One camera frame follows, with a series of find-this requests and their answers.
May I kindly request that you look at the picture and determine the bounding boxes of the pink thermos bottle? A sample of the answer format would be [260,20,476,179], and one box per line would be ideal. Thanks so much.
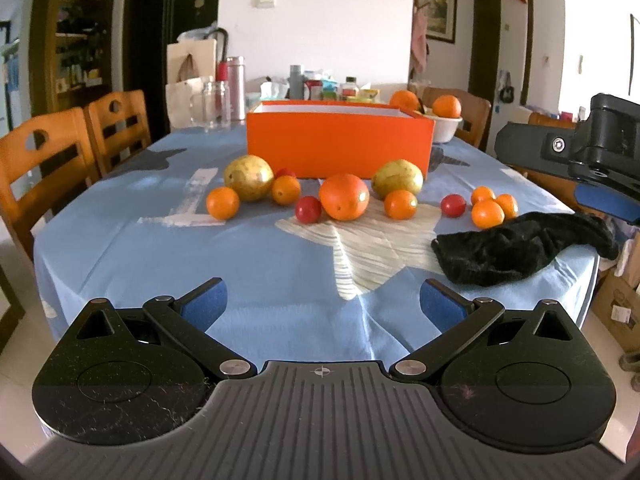
[226,56,246,122]

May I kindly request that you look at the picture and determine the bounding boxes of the large orange table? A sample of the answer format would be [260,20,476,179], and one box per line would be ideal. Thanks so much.
[319,174,370,221]

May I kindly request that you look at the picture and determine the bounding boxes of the large orange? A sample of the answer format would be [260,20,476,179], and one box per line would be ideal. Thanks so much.
[390,90,422,112]
[432,94,462,119]

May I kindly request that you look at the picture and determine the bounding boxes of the tissue box teal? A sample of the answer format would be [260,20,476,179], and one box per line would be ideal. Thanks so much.
[259,80,290,101]

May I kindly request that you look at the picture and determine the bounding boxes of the wooden chair near right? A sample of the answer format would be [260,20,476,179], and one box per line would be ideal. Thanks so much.
[512,112,603,218]

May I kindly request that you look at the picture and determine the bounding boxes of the paper shopping bag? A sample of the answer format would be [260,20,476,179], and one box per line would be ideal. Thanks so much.
[165,39,217,130]

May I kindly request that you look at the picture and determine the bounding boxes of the large orange right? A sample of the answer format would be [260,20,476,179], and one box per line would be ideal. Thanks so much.
[432,94,462,119]

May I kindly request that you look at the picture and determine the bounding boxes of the glass jar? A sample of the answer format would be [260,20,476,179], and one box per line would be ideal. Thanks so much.
[190,79,231,131]

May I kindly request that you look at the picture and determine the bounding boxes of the white perforated plastic bowl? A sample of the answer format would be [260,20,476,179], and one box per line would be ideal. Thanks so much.
[424,108,462,144]

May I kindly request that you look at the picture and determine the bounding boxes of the blue patterned tablecloth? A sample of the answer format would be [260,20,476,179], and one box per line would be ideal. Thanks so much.
[34,127,564,365]

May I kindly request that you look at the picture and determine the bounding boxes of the wooden chair far left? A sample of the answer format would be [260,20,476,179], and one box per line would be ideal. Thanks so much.
[84,90,151,177]

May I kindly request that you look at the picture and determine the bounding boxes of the wooden chair near left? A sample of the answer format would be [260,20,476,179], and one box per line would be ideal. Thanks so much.
[0,106,101,261]

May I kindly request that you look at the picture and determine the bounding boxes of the wooden chair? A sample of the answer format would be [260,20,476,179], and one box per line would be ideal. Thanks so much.
[420,87,491,148]
[84,90,151,177]
[0,106,101,261]
[512,112,603,218]

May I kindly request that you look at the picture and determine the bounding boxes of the large orange left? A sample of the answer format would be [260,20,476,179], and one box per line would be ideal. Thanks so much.
[390,90,422,112]

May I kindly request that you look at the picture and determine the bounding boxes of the red tomato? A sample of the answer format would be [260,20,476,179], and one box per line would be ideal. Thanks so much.
[440,194,466,218]
[294,196,322,224]

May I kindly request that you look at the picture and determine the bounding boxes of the grey tall bottle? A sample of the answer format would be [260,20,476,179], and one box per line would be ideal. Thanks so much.
[288,65,304,101]

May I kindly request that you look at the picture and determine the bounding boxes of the orange cardboard box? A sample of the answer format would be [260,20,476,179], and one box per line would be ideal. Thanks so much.
[246,101,435,179]

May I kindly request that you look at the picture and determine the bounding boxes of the green yellow cup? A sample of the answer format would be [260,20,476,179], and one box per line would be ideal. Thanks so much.
[357,89,380,103]

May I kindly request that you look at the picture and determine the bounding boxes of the black cloth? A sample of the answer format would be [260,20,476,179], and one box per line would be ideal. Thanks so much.
[431,211,620,287]

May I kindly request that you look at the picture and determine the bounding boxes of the wooden chair far right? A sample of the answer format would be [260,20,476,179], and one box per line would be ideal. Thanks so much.
[420,87,491,148]

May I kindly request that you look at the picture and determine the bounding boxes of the small tangerine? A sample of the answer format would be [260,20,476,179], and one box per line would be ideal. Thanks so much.
[496,194,520,220]
[206,186,240,221]
[471,186,497,206]
[471,200,506,230]
[384,190,418,220]
[271,174,302,206]

